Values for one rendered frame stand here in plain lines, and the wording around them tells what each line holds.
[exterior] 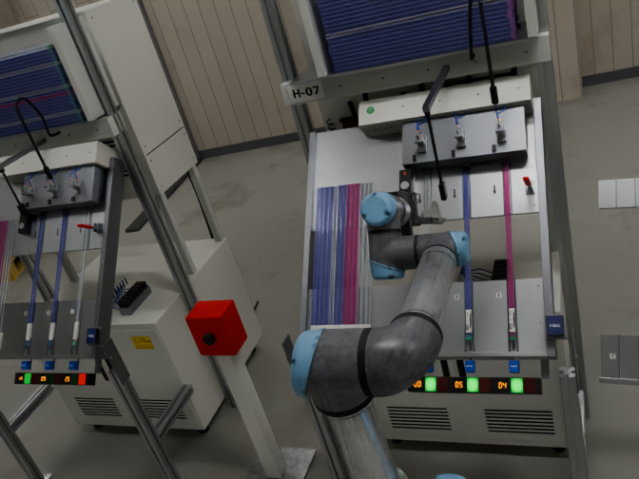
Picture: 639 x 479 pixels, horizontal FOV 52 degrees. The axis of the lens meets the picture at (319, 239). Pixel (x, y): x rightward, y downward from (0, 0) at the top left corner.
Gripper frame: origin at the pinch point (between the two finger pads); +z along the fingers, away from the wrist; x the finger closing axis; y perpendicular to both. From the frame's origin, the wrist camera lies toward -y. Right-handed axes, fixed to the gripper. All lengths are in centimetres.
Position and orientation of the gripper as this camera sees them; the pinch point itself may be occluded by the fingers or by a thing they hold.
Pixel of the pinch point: (417, 224)
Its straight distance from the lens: 174.6
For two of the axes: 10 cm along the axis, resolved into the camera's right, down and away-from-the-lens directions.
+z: 4.0, 0.2, 9.2
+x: -9.2, 0.7, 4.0
